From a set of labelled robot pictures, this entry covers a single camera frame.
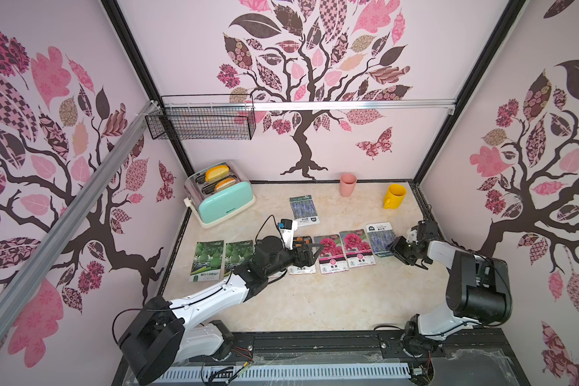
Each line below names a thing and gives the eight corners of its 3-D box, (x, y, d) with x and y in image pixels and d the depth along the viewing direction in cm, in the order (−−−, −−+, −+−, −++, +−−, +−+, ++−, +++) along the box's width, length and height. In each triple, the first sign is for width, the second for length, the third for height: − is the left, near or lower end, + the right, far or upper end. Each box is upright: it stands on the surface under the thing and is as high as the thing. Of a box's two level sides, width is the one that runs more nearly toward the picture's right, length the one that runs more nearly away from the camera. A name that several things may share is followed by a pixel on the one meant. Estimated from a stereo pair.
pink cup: (339, 197, 117) (342, 183, 109) (337, 187, 121) (340, 173, 114) (354, 197, 117) (358, 183, 109) (351, 187, 121) (355, 173, 114)
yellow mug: (383, 211, 111) (389, 199, 104) (378, 196, 117) (384, 183, 110) (403, 211, 111) (410, 199, 104) (397, 196, 117) (403, 183, 110)
